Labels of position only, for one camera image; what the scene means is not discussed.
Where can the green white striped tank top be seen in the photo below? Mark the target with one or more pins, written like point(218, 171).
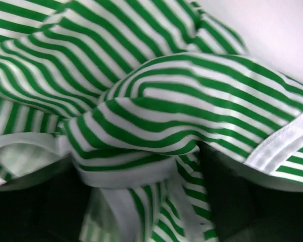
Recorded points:
point(129, 88)

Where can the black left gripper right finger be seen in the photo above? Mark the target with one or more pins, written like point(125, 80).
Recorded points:
point(247, 205)

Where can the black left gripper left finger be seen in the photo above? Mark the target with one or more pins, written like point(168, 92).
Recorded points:
point(50, 211)

